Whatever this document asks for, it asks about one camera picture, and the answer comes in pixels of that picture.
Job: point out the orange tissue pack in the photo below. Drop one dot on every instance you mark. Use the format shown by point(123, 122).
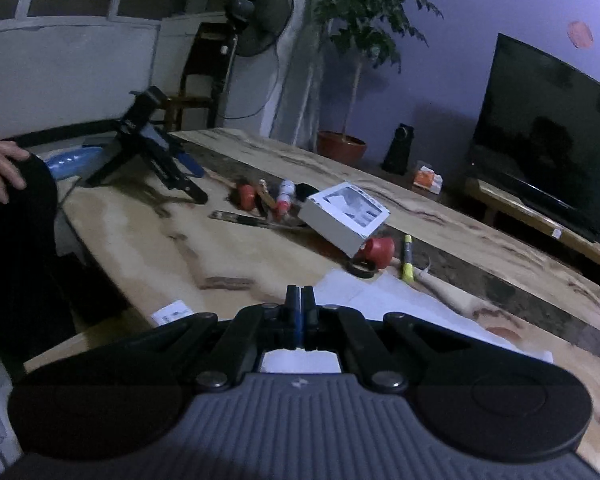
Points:
point(427, 180)

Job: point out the yellow marker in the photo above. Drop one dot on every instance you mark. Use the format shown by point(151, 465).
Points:
point(408, 260)

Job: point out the white glue bottle red tip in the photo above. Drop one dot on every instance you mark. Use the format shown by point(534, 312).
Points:
point(285, 195)

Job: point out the dark wooden chair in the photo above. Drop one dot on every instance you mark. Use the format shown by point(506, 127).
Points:
point(200, 85)

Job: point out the potted tree terracotta pot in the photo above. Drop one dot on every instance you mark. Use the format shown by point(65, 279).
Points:
point(342, 147)

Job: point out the wooden television stand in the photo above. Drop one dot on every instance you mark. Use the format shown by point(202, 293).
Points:
point(530, 225)

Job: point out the red plastic funnel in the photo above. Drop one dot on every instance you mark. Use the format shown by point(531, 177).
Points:
point(380, 252)

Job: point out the white box clear window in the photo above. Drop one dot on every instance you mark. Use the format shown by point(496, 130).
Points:
point(340, 220)

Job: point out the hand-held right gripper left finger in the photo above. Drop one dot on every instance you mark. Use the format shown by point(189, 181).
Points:
point(292, 310)

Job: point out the black speaker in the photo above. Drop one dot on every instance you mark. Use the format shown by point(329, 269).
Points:
point(399, 152)

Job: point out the black clear pen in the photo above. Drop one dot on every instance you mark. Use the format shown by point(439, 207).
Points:
point(250, 220)

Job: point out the person's leg black trousers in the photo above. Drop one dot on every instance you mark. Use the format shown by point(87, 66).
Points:
point(20, 260)

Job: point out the black standing fan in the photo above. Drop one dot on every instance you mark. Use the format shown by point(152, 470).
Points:
point(260, 20)

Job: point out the translucent white curtain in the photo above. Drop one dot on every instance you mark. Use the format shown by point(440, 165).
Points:
point(307, 100)

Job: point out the white printed card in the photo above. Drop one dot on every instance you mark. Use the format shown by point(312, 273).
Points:
point(170, 312)

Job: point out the red round wall sticker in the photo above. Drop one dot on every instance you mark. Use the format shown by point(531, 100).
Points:
point(580, 35)

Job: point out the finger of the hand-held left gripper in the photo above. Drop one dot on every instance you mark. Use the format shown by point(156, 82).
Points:
point(190, 166)
point(185, 185)

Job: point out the yellow rubber band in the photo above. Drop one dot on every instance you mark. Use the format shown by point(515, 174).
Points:
point(267, 195)

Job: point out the white paper towel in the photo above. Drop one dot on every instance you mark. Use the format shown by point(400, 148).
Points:
point(405, 310)

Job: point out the black glossy mouse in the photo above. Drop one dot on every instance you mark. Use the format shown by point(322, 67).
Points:
point(307, 191)

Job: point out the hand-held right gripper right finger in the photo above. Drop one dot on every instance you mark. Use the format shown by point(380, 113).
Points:
point(307, 310)

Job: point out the thin white strip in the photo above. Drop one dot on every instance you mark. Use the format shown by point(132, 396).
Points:
point(425, 270)

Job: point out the black flat television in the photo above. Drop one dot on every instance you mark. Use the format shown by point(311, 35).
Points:
point(545, 135)

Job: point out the black red power bank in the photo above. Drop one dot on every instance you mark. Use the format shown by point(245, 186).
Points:
point(246, 197)

